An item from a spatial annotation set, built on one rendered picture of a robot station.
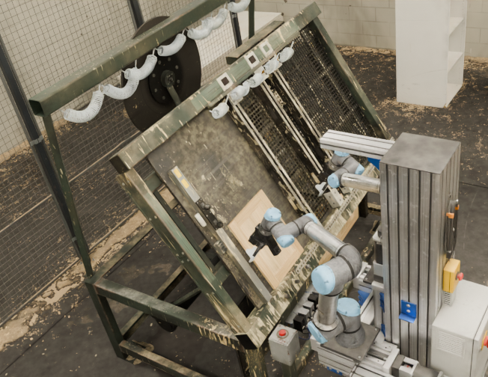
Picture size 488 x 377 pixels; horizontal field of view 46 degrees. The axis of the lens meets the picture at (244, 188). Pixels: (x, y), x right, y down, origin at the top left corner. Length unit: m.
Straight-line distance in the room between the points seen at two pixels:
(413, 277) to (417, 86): 4.51
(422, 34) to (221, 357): 4.11
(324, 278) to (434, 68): 4.71
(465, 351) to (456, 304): 0.21
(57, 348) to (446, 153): 3.48
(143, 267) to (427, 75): 3.78
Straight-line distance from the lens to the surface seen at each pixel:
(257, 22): 8.67
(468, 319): 2.87
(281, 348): 3.21
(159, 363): 4.26
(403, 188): 2.43
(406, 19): 6.77
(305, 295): 3.65
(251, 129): 3.62
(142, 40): 3.69
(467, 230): 5.26
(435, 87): 6.96
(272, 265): 3.52
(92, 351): 4.79
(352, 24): 8.71
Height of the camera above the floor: 3.35
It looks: 34 degrees down
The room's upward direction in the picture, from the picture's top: 11 degrees counter-clockwise
